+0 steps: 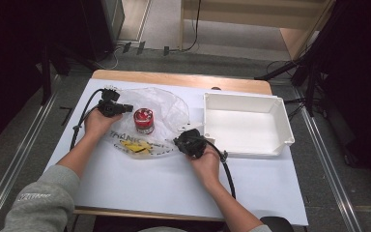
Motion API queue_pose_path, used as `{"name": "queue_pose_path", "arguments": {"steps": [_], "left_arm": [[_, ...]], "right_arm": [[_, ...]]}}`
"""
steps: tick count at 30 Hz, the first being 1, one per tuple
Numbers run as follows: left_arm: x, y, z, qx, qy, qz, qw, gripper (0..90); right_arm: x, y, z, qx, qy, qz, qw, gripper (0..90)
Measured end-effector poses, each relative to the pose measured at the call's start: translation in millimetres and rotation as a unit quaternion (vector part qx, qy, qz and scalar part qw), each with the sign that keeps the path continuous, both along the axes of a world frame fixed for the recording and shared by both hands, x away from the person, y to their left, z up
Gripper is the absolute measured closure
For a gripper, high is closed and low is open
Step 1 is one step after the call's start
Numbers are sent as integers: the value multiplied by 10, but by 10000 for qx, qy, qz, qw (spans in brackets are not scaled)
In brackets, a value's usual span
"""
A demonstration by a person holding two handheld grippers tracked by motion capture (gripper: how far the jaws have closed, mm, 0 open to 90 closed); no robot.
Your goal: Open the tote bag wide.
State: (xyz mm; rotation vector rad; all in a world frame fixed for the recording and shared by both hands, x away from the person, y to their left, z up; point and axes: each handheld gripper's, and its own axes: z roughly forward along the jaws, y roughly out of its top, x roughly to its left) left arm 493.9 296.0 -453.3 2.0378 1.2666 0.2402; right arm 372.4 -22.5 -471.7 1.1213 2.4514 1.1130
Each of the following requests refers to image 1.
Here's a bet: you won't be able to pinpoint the black tripod stand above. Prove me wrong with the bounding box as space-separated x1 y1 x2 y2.
254 0 336 117

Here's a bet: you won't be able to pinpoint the black floor cables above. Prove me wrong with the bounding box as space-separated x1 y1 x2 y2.
265 59 308 121

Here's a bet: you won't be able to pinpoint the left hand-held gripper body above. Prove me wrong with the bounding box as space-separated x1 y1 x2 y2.
97 86 124 118

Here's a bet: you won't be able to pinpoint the black chair seat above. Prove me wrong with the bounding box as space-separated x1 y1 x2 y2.
260 216 295 232

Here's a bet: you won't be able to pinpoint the white table sheet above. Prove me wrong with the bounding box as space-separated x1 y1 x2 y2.
44 78 309 226

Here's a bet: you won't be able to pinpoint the clear smiley plastic bag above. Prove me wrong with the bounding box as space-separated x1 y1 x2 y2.
104 86 191 160

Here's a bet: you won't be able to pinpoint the person's left hand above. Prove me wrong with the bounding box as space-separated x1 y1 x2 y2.
83 108 123 139

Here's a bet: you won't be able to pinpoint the left hand-held gripper black cable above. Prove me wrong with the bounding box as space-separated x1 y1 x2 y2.
70 88 105 151

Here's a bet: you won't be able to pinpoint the black hanging cable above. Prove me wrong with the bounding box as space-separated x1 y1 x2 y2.
170 0 203 53

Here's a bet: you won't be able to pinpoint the black metal stand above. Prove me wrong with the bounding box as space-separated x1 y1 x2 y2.
40 44 53 105

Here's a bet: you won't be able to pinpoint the light wooden frame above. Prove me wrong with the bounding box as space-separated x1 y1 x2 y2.
180 0 336 61

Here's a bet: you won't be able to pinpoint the metal floor rail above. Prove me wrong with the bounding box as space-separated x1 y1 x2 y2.
0 101 52 232
294 86 364 232

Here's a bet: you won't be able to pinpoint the person's right hand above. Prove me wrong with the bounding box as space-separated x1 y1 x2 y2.
186 144 222 191

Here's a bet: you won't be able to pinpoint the dark cabinet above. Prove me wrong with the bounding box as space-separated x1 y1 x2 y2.
76 0 126 62

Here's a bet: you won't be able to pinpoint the hand-held gripper black cable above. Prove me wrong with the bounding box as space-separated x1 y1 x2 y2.
202 136 237 200
70 88 105 151

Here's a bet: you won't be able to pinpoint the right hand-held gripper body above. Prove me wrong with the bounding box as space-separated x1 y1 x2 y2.
177 122 209 160

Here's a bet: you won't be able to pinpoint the white plastic box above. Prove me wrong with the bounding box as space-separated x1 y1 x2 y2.
202 92 295 159

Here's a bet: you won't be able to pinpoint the right hand-held gripper black cable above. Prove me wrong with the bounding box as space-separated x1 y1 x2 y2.
202 136 237 200

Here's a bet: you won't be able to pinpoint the red can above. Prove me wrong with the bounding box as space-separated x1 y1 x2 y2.
132 107 156 135

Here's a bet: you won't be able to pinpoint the person's grey left sleeve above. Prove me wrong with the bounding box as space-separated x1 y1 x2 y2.
0 164 81 232

